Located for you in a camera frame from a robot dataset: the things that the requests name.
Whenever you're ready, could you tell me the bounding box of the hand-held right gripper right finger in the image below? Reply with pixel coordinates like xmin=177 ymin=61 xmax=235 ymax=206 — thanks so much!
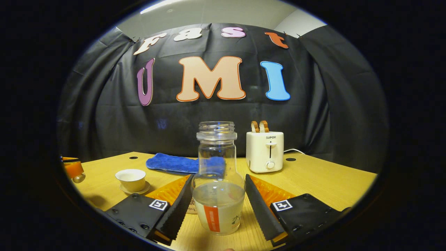
xmin=245 ymin=174 xmax=352 ymax=247

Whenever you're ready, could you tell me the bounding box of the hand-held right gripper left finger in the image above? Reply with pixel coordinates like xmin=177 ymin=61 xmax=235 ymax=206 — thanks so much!
xmin=105 ymin=174 xmax=194 ymax=246

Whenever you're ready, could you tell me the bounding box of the round cork coaster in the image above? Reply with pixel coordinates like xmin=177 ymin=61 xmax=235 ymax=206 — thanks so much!
xmin=186 ymin=197 xmax=199 ymax=215

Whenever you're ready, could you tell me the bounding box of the clear glass water bottle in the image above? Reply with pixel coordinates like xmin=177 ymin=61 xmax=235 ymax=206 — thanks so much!
xmin=191 ymin=121 xmax=246 ymax=236

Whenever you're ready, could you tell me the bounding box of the beige teacup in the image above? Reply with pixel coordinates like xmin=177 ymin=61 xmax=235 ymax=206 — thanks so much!
xmin=115 ymin=169 xmax=146 ymax=192

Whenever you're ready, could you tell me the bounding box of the beige saucer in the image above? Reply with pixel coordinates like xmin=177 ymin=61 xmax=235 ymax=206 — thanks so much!
xmin=120 ymin=181 xmax=151 ymax=195

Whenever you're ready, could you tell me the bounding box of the blue towel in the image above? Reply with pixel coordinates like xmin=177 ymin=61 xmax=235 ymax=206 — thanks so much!
xmin=146 ymin=153 xmax=226 ymax=174

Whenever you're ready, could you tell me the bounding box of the white toaster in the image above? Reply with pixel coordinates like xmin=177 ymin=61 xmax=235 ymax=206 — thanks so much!
xmin=246 ymin=131 xmax=284 ymax=174

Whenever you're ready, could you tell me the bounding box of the black backdrop cloth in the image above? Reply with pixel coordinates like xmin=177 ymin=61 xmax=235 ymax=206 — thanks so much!
xmin=57 ymin=23 xmax=389 ymax=173

